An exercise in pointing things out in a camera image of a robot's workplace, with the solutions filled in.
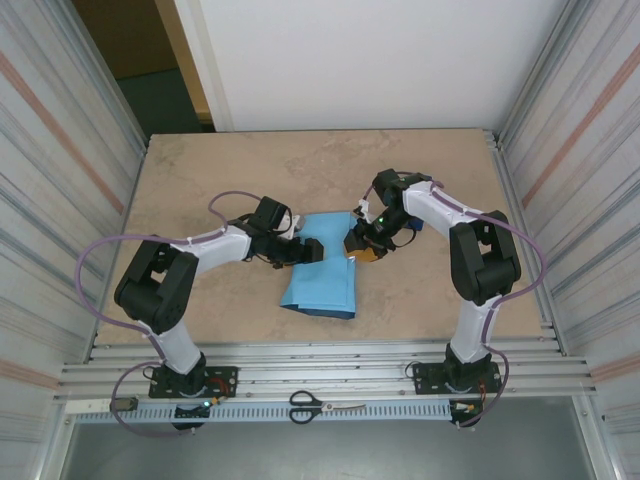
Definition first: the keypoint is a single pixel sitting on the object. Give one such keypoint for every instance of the blue cloth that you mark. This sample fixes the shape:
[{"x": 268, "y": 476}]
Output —
[{"x": 320, "y": 290}]

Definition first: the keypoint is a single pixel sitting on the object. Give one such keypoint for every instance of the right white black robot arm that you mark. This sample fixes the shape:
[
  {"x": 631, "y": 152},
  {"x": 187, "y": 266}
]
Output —
[{"x": 430, "y": 205}]

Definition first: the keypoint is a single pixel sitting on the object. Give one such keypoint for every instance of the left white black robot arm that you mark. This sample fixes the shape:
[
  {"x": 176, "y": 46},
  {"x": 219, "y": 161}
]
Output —
[{"x": 215, "y": 247}]

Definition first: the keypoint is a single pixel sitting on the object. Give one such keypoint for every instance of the blue tape dispenser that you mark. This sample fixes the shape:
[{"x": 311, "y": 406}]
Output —
[{"x": 415, "y": 226}]

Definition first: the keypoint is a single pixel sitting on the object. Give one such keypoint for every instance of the small electronics board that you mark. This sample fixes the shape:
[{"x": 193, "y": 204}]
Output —
[
  {"x": 467, "y": 410},
  {"x": 195, "y": 411}
]

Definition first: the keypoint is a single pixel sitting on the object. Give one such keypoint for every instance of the brown wooden door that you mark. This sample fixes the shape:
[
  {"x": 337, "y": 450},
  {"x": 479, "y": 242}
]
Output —
[{"x": 125, "y": 35}]

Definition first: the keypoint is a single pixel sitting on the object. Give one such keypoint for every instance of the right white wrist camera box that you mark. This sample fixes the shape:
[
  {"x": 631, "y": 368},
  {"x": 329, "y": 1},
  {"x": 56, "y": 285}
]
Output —
[{"x": 362, "y": 207}]

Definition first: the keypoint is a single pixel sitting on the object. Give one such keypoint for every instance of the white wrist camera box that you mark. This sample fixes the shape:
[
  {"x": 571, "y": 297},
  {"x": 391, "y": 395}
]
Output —
[
  {"x": 290, "y": 225},
  {"x": 362, "y": 207}
]

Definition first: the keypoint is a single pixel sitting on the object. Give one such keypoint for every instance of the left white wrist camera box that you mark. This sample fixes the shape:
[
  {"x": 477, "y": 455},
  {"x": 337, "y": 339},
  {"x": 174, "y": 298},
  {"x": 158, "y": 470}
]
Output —
[{"x": 290, "y": 225}]

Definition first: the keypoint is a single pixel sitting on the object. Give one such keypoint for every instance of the aluminium rail frame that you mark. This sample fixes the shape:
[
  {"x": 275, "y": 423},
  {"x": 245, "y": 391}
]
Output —
[{"x": 325, "y": 360}]

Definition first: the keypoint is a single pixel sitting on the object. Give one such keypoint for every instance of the aluminium side rail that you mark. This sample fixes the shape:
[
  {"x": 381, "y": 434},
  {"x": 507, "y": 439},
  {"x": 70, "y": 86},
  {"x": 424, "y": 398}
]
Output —
[{"x": 510, "y": 200}]

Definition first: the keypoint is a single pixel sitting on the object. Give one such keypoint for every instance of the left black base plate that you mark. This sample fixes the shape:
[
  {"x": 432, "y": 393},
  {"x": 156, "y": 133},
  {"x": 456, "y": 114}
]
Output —
[{"x": 225, "y": 375}]

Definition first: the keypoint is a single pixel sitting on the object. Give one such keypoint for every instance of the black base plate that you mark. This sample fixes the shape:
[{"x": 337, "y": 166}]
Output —
[
  {"x": 225, "y": 375},
  {"x": 425, "y": 380}
]

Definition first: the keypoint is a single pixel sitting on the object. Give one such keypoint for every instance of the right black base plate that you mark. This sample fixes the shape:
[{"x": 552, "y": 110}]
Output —
[{"x": 425, "y": 380}]

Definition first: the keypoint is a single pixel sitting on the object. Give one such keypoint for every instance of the wooden door frame post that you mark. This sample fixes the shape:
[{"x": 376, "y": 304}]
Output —
[{"x": 183, "y": 50}]

